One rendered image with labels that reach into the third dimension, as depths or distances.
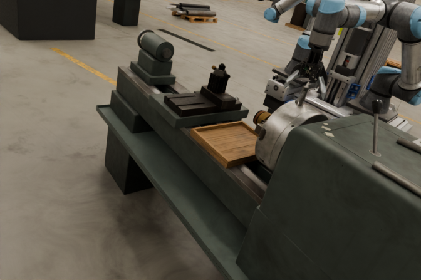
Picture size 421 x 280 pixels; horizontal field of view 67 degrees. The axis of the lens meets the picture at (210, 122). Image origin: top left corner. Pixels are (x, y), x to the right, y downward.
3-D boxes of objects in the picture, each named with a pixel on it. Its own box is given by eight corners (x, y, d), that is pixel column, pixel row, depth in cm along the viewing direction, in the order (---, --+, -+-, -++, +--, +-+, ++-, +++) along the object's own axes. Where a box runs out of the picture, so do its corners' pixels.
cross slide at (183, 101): (240, 109, 190) (242, 103, 188) (180, 117, 164) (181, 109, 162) (222, 96, 202) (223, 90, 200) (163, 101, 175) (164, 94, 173)
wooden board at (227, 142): (277, 154, 165) (280, 148, 163) (225, 168, 143) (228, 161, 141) (240, 126, 184) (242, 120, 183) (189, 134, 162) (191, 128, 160)
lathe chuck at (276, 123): (309, 163, 149) (331, 104, 134) (262, 183, 132) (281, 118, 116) (294, 152, 155) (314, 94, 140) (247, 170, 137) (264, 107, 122)
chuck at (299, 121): (315, 167, 147) (339, 108, 131) (267, 188, 129) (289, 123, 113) (309, 163, 149) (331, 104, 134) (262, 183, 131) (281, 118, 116)
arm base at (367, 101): (364, 99, 184) (371, 83, 179) (390, 111, 175) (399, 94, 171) (354, 103, 173) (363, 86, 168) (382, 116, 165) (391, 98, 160)
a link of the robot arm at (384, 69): (378, 86, 177) (389, 63, 171) (400, 96, 167) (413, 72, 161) (364, 86, 171) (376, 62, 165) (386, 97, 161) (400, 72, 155)
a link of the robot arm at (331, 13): (353, 0, 101) (335, -1, 97) (341, 35, 107) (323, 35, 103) (334, -5, 107) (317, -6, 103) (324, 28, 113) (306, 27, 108)
